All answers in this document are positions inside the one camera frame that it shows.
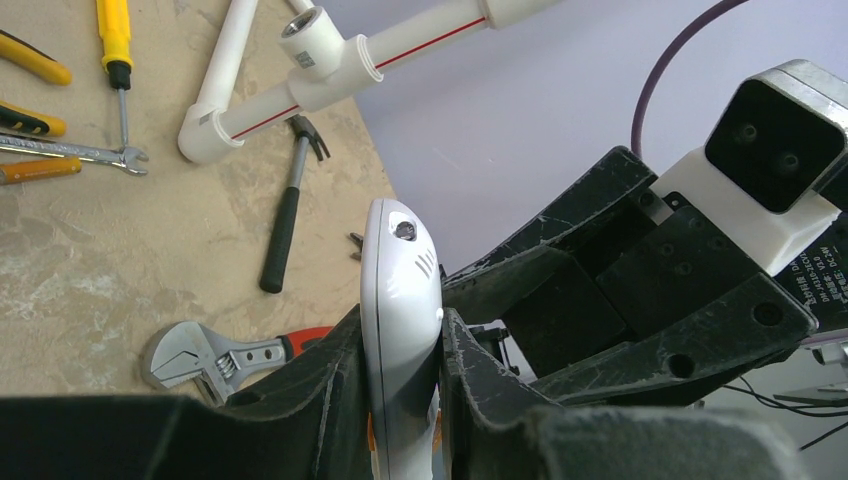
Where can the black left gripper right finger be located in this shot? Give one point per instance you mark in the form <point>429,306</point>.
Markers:
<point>494,426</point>

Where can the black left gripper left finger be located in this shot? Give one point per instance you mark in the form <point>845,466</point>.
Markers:
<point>306,420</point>

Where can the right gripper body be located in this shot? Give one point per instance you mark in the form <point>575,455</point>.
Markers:
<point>617,295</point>

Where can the white remote control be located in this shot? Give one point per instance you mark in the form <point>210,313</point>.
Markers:
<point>401,312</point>

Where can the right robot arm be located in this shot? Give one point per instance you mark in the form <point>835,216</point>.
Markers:
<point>821,278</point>

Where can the red adjustable wrench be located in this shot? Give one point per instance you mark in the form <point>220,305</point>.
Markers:
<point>190,351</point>

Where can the small silver wrench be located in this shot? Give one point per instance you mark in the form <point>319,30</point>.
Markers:
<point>127,159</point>

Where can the yellow long nose pliers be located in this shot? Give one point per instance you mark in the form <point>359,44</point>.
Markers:
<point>27,70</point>

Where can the black handled hammer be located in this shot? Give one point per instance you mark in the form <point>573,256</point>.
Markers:
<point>306,138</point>

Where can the white pvc pipe frame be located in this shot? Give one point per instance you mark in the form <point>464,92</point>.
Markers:
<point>326,66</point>

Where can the yellow handled screwdriver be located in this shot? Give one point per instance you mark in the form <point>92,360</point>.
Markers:
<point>114,29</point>

